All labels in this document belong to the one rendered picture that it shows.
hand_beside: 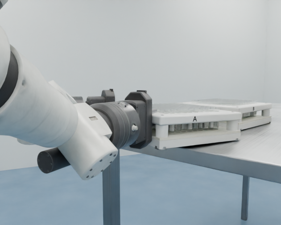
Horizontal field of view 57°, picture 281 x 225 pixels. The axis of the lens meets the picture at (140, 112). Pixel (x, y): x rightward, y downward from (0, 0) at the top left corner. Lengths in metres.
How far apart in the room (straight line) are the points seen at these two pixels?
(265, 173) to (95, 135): 0.33
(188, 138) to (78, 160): 0.30
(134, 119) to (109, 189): 0.40
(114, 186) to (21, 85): 0.64
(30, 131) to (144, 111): 0.31
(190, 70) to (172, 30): 0.66
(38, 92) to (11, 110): 0.03
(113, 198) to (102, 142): 0.48
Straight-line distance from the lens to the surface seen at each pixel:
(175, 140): 0.57
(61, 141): 0.31
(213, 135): 0.64
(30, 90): 0.22
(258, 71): 5.07
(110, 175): 0.80
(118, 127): 0.42
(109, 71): 3.55
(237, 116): 0.69
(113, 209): 0.85
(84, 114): 0.40
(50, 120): 0.27
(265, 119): 1.01
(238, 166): 0.56
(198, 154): 0.59
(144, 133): 0.53
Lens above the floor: 1.04
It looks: 7 degrees down
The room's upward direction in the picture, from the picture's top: straight up
